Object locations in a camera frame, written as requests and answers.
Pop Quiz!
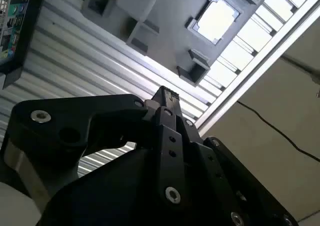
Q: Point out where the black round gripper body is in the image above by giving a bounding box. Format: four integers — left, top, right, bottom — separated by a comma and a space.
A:
41, 147, 227, 226

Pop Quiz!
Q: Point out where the silver square CPU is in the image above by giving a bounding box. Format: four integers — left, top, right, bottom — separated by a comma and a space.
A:
196, 1, 241, 43

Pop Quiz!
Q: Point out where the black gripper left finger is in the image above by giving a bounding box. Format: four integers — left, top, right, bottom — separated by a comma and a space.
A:
3, 85, 188, 206

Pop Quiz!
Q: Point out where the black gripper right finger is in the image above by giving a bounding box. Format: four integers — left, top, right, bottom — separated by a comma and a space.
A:
171, 89, 299, 226

